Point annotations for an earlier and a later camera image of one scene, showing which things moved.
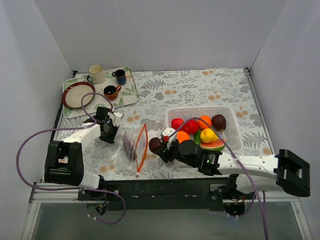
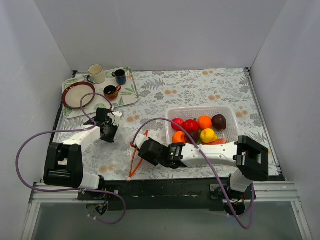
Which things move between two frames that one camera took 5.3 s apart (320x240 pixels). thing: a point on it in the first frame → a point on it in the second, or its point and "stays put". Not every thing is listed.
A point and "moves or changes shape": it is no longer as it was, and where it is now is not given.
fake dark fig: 155,144 moves or changes shape
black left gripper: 110,133 stays put
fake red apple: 191,126 stays put
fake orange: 182,136 stays put
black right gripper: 166,151 → 141,152
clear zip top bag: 127,154 moves or changes shape
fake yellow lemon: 207,135 stays put
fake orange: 202,124 stays put
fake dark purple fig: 218,122 stays put
